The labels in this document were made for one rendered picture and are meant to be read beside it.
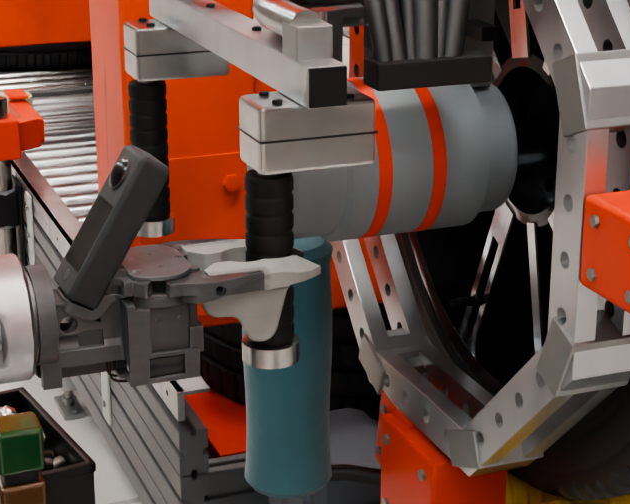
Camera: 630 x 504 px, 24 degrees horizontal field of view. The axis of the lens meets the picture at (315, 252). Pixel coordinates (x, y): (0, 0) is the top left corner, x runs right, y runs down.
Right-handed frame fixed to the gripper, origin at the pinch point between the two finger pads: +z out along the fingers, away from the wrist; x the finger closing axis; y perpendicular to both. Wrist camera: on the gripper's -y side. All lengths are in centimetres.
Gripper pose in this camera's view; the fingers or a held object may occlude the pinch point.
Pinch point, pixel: (294, 254)
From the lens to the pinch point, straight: 109.1
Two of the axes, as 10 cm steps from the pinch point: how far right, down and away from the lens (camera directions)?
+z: 9.3, -1.2, 3.5
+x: 3.7, 3.0, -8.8
